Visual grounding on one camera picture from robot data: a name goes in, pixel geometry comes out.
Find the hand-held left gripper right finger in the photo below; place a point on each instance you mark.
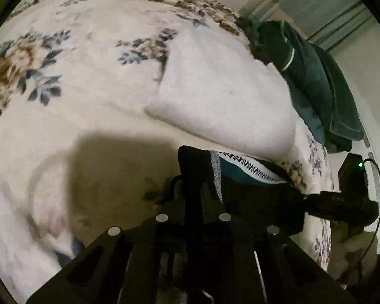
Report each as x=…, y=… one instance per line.
x=228, y=237

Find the dark green pillow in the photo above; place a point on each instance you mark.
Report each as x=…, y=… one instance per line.
x=332, y=101

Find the dark green blanket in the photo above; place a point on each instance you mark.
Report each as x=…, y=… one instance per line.
x=272, y=50

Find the floral bedspread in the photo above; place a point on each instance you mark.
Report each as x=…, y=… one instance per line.
x=82, y=107

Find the black grey white striped sweater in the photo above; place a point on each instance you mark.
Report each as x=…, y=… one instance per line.
x=259, y=202

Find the wide grey-green curtain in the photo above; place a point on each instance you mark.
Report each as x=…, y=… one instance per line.
x=304, y=0

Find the folded white cloth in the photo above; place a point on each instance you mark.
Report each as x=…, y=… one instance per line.
x=228, y=101

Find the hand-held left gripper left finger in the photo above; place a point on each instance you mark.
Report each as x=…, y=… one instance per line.
x=164, y=228

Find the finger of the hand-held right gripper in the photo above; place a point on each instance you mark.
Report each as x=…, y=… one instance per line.
x=319, y=204

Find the white headboard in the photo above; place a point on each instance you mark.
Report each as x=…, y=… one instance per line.
x=372, y=101

